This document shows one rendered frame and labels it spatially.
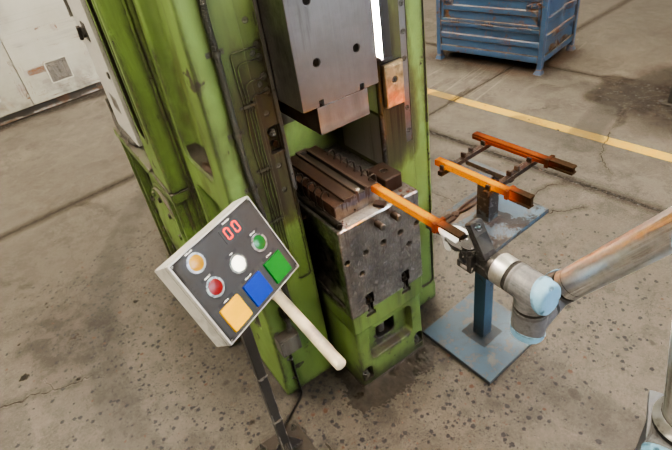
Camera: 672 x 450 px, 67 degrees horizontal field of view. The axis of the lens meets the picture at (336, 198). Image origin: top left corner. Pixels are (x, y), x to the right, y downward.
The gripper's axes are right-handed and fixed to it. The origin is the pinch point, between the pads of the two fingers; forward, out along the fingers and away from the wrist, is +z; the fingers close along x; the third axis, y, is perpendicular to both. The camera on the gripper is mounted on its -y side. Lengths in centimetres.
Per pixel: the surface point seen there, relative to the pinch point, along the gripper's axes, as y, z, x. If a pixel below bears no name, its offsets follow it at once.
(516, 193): 6.0, 1.0, 34.5
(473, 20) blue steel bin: 66, 264, 307
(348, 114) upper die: -23.6, 42.0, -0.9
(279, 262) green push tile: 5, 26, -43
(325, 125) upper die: -23.3, 42.0, -10.2
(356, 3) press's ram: -57, 42, 7
